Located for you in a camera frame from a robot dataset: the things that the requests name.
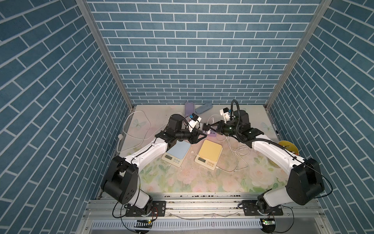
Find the aluminium corner post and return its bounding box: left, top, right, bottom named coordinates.
left=265, top=0, right=332, bottom=112
left=76, top=0, right=133, bottom=112

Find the yellow top kitchen scale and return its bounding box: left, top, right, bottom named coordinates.
left=195, top=140, right=223, bottom=170

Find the purple power strip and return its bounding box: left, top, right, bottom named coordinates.
left=206, top=131, right=217, bottom=137

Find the blue top kitchen scale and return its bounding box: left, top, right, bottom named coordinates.
left=161, top=141, right=191, bottom=167

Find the aluminium corner post left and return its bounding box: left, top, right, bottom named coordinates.
left=76, top=0, right=133, bottom=112

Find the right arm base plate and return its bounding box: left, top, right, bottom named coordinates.
left=238, top=200, right=283, bottom=216

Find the yellow cup with pens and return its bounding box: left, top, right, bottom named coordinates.
left=278, top=140, right=299, bottom=155

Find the white power strip cord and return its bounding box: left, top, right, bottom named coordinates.
left=116, top=110, right=173, bottom=153

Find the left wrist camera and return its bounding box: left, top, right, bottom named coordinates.
left=189, top=113, right=202, bottom=122

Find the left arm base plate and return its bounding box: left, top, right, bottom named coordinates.
left=125, top=200, right=166, bottom=217

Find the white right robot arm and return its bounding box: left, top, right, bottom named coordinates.
left=205, top=110, right=325, bottom=210

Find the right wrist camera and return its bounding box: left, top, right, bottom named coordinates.
left=220, top=108, right=231, bottom=122

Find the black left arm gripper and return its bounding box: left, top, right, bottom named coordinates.
left=174, top=127, right=206, bottom=145

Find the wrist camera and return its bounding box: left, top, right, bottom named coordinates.
left=189, top=113, right=202, bottom=122
left=220, top=108, right=231, bottom=122

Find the aluminium corner post right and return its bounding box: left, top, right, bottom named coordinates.
left=265, top=0, right=332, bottom=112

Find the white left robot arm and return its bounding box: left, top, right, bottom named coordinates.
left=101, top=114, right=207, bottom=214

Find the aluminium front rail frame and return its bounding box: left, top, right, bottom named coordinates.
left=78, top=193, right=333, bottom=234

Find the white usb charging cable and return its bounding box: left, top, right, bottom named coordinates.
left=206, top=114, right=249, bottom=173

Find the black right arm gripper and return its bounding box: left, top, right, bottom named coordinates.
left=208, top=121, right=241, bottom=137

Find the black charger adapter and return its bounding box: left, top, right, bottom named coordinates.
left=203, top=123, right=210, bottom=132

